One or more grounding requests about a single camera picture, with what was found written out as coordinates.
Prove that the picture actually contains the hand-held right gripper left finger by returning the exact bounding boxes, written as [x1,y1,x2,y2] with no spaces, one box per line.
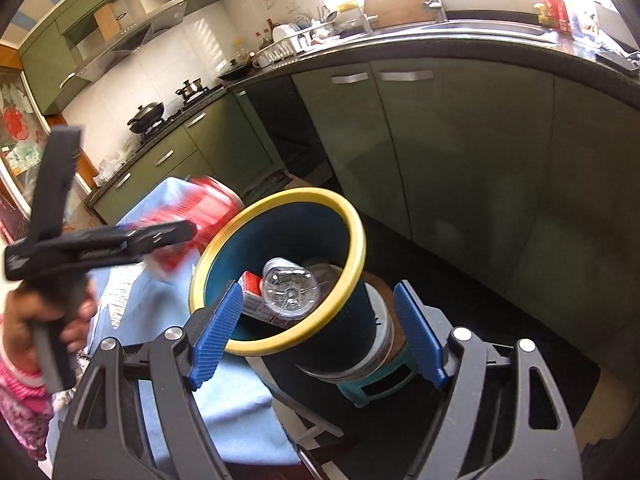
[52,280,246,480]

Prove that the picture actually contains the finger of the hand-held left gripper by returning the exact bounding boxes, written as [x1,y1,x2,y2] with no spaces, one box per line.
[117,219,198,266]

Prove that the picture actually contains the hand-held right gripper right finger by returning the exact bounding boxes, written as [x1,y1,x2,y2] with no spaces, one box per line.
[392,280,586,480]

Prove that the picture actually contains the red white milk carton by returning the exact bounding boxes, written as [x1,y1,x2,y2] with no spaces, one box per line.
[239,270,296,331]

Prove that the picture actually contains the red paper noodle cup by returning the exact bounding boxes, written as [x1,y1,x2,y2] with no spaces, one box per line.
[120,176,246,281]

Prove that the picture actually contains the clear plastic bottle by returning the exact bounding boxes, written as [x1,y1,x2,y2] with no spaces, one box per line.
[261,256,346,321]

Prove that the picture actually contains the yellow rimmed dark bin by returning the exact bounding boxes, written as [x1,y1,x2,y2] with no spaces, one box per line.
[189,187,381,376]

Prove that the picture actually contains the person's left forearm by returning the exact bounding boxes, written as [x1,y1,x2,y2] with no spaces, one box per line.
[0,347,76,463]

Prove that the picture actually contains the person's left hand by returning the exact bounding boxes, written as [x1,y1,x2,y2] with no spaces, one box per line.
[4,279,99,376]

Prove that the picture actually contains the teal plastic stool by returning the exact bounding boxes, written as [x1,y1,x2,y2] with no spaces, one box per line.
[336,345,426,408]

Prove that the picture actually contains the blue star print tablecloth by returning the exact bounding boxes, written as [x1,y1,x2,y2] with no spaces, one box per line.
[50,176,301,471]

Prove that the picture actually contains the white plastic bags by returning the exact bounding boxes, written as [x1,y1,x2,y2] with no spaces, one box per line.
[97,147,133,183]

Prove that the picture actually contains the glass sliding door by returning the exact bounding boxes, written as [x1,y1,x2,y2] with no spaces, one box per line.
[0,67,96,241]

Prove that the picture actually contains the green drawer base cabinet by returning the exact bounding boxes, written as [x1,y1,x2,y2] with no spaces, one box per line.
[85,92,286,226]

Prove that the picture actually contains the black wok with lid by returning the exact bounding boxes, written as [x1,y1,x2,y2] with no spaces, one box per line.
[127,101,166,134]

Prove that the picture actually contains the black gas stove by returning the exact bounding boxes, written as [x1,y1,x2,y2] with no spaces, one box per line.
[135,85,226,143]

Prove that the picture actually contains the small steel pot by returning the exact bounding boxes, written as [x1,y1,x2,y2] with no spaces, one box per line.
[176,78,205,101]

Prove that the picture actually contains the black frying pan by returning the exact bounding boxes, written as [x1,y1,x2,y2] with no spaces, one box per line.
[218,57,256,81]

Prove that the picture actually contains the green upper cabinet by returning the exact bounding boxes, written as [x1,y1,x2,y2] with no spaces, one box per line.
[17,0,236,116]

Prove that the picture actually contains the green sink base cabinet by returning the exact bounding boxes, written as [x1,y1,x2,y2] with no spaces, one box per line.
[235,57,640,411]

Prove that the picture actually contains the steel range hood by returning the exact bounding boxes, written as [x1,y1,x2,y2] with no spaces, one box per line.
[75,0,188,83]

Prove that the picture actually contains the tall cardboard box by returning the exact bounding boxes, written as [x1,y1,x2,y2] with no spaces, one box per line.
[94,2,118,36]

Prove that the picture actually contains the sauce bottles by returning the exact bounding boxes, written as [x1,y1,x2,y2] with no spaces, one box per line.
[255,19,281,50]

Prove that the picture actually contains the white dish rack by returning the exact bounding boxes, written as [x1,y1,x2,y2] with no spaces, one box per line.
[255,22,331,66]

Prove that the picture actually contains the steel kitchen sink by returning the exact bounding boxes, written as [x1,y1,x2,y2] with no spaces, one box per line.
[370,10,558,43]

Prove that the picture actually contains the red packet on counter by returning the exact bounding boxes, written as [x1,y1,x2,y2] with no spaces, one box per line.
[541,0,571,33]

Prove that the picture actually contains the grey table frame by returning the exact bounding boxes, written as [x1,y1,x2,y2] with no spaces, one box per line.
[272,385,346,448]

